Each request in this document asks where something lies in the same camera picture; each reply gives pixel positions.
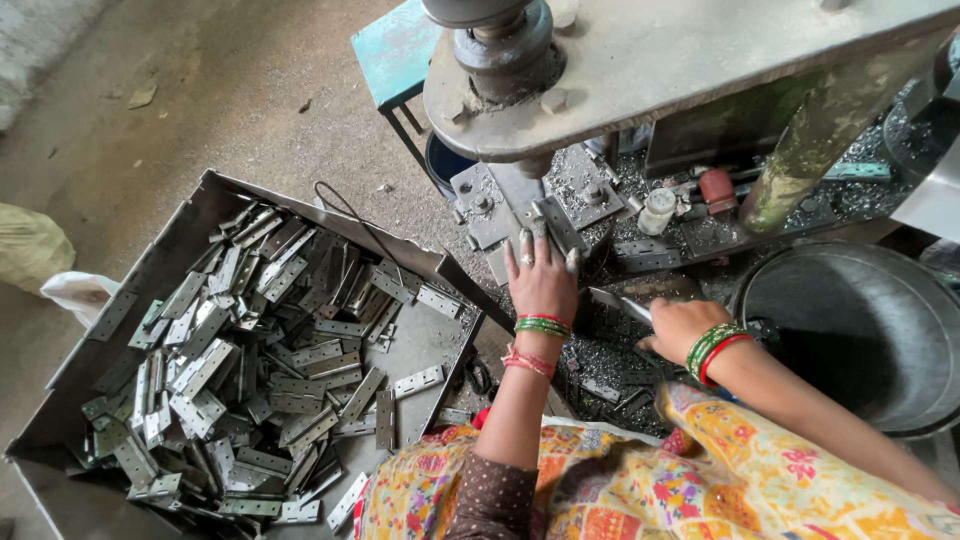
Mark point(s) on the red cylinder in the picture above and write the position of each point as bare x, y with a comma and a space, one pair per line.
718, 191

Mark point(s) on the teal metal stool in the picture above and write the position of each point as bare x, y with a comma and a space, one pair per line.
390, 49

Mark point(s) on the olive cloth sack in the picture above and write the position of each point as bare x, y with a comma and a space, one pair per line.
30, 247

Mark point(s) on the person's left hand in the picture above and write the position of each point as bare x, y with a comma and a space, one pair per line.
541, 289

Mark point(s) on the small white plastic bottle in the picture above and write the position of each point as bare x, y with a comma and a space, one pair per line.
657, 211

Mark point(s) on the white plastic bag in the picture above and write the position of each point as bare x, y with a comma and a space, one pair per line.
79, 294

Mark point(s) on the heap of metal shavings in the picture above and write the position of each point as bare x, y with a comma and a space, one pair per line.
600, 360

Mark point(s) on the green and red bangles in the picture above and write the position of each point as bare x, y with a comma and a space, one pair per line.
712, 349
542, 326

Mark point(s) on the person's right hand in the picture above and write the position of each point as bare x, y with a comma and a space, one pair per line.
684, 326

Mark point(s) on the dark blue bucket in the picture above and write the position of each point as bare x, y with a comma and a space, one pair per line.
444, 166

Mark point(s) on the grey metal press machine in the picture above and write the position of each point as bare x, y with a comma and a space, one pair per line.
675, 75

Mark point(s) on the large grey metal tray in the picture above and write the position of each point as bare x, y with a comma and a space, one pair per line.
97, 495

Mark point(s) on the open steel hinge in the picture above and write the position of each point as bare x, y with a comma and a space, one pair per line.
646, 256

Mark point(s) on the shiny steel hinge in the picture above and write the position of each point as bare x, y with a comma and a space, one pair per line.
619, 304

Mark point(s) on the teal metal bar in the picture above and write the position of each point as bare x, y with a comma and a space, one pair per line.
859, 172

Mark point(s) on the yellow floral garment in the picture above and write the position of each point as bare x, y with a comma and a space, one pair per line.
675, 487

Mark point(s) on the large round metal basin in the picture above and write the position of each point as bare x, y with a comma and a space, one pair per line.
862, 330

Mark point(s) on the red wrist thread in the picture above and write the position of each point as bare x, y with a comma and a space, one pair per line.
527, 362

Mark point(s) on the pile of steel hinges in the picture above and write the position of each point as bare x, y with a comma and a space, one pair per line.
240, 360

